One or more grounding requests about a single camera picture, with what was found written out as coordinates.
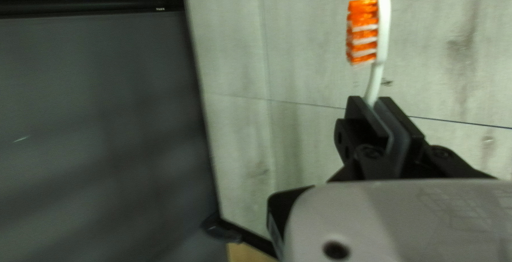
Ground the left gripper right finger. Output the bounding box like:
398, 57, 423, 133
374, 97, 497, 180

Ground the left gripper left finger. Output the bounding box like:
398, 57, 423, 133
328, 96, 391, 182

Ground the white and orange toothbrush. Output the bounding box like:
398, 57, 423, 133
345, 0, 392, 108

